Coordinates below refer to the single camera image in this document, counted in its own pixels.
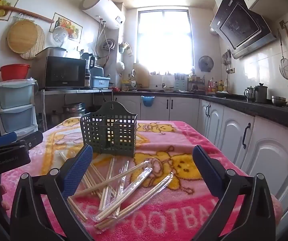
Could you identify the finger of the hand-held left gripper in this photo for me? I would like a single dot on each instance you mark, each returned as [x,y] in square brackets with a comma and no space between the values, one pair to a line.
[31,138]
[6,138]

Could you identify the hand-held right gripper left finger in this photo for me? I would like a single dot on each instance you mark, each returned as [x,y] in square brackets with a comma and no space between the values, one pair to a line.
[76,170]

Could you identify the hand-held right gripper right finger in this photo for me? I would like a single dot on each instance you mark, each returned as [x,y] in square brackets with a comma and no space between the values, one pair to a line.
[206,170]

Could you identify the black plastic utensil basket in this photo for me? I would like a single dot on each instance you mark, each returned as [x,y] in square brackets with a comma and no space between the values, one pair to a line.
[113,151]

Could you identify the group of wooden chopsticks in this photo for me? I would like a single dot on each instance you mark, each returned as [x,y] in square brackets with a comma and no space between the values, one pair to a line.
[123,180]

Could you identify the person's left hand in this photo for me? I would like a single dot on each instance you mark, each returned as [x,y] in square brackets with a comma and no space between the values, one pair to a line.
[3,190]

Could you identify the plastic drawer unit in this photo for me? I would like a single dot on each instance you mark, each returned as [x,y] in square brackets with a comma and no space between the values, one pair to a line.
[15,98]

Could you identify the stacked steel pots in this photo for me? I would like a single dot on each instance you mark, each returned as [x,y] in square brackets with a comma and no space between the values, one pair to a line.
[73,110]

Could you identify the pink printed blanket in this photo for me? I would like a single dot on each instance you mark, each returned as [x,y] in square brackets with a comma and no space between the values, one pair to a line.
[159,205]

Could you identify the metal shelf rack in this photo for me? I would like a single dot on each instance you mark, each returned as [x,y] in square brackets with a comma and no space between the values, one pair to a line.
[76,90]

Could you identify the red plastic basin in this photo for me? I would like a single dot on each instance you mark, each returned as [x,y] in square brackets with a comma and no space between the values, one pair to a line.
[13,72]

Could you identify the black microwave oven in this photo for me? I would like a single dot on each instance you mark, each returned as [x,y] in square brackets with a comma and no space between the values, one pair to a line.
[63,72]

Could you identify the black countertop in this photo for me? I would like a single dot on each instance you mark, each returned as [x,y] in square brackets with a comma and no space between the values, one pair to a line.
[259,108]

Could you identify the group of sauce bottles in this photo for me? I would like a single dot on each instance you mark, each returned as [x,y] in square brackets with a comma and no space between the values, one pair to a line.
[216,85]

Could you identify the small steel teapot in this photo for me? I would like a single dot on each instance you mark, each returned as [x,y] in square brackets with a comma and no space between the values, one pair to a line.
[249,93]

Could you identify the blue plastic bin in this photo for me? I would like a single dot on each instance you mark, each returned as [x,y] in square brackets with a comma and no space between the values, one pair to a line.
[100,81]

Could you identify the blue hanging bin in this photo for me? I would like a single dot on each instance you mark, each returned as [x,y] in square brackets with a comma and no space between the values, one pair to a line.
[147,101]

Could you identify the black blender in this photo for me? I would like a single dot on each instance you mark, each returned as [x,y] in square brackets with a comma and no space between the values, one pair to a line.
[88,67]

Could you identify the teal knife block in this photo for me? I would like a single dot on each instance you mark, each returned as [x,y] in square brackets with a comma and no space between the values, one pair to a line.
[181,82]

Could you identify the steel kettle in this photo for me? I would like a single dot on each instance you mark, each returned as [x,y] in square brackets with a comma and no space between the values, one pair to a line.
[260,94]

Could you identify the round woven mat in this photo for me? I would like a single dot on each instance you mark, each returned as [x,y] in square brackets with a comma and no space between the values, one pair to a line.
[40,42]

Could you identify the steel bowl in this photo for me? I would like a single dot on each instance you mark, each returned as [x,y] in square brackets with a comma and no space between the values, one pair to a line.
[278,101]

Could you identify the round wooden board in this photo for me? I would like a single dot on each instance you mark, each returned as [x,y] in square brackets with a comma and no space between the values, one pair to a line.
[22,36]

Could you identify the small white fan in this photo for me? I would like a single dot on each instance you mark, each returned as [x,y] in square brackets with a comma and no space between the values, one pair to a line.
[58,36]

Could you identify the beige cutting board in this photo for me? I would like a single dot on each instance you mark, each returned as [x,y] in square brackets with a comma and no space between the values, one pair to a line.
[141,76]

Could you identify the long wooden rod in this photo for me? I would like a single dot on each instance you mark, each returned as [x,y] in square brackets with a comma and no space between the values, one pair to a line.
[26,12]

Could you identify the kitchen window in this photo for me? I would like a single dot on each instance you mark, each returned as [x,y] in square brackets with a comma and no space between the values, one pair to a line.
[165,42]

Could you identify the black range hood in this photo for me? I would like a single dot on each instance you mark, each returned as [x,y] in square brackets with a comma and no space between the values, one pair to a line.
[241,27]

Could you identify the white water heater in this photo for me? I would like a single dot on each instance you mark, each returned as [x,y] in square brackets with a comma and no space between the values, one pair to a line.
[101,7]

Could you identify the fruit wall poster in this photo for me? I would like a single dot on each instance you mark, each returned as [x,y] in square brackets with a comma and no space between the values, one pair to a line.
[72,27]
[3,5]

